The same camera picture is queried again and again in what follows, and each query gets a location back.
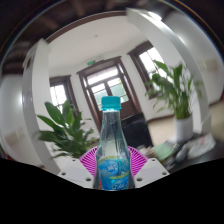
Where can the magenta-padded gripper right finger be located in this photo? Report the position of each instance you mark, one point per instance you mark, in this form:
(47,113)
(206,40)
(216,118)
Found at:
(151,171)

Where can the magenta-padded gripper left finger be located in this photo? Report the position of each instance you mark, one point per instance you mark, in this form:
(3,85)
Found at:
(75,172)

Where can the clear bottle with blue cap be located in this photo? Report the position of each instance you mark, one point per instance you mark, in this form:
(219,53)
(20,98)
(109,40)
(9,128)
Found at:
(112,146)

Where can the light green cloth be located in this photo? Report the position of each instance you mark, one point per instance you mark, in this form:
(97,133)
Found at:
(163,150)

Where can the potted plant in white pot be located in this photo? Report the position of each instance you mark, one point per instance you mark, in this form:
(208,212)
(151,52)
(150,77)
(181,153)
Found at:
(68,131)
(178,93)

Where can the dark-framed window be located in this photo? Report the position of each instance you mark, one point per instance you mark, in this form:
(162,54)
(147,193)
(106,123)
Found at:
(60,95)
(146,61)

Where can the dark wooden double door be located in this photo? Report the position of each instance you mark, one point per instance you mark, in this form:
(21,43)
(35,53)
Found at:
(106,83)

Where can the green exit sign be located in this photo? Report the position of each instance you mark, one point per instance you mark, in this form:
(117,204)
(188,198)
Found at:
(91,62)

